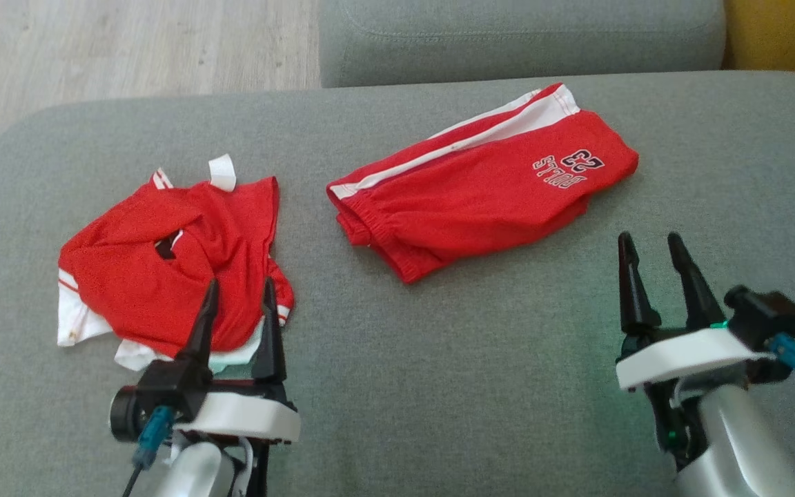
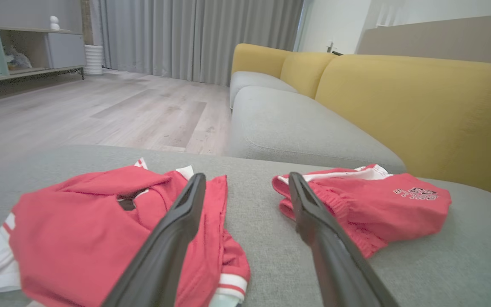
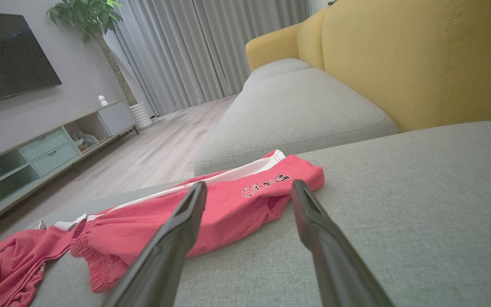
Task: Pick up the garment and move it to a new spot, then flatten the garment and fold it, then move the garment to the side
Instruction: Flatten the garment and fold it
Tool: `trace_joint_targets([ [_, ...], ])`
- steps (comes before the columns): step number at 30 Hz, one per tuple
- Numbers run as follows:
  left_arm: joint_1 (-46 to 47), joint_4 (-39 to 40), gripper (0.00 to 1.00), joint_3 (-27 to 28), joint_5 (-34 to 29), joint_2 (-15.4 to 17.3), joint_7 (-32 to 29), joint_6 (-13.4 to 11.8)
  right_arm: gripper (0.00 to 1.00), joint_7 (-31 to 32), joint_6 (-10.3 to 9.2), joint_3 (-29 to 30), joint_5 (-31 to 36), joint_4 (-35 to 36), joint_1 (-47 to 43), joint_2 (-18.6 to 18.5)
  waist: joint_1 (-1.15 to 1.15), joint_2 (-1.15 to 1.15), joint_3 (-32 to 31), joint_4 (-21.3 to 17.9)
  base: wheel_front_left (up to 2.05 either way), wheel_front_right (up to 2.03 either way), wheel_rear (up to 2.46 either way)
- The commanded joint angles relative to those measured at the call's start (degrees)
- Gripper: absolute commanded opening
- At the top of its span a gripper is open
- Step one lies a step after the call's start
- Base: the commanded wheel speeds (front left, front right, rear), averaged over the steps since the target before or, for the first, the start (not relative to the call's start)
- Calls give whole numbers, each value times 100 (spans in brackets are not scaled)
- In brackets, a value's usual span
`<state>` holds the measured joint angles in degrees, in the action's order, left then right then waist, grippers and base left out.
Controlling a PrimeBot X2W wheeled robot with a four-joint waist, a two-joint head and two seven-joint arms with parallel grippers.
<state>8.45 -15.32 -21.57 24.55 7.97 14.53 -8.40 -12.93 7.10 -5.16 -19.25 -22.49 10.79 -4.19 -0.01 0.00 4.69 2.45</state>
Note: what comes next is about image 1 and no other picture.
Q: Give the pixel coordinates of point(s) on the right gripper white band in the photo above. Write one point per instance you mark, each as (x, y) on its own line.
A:
(680, 355)

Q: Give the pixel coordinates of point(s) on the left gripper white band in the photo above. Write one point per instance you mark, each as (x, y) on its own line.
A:
(246, 414)

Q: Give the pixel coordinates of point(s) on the red white basketball jersey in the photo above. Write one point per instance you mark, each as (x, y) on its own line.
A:
(135, 276)

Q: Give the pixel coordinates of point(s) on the red shorts white stripe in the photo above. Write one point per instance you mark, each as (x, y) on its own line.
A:
(480, 200)

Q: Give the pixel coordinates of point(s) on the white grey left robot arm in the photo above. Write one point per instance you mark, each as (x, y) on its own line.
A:
(197, 473)

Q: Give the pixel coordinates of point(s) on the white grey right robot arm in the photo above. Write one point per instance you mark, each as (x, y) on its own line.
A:
(735, 442)

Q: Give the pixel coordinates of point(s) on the grey sofa seat cushion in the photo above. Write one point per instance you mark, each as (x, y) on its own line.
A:
(439, 379)

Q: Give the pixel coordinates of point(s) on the yellow cushion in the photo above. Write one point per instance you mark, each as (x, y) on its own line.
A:
(784, 34)

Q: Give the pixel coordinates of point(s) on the grey sofa back cushion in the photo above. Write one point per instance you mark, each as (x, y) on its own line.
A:
(508, 41)

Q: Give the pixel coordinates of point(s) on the black left wrist camera unit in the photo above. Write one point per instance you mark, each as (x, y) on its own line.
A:
(163, 386)

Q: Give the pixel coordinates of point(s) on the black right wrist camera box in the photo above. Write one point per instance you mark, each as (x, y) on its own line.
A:
(770, 317)

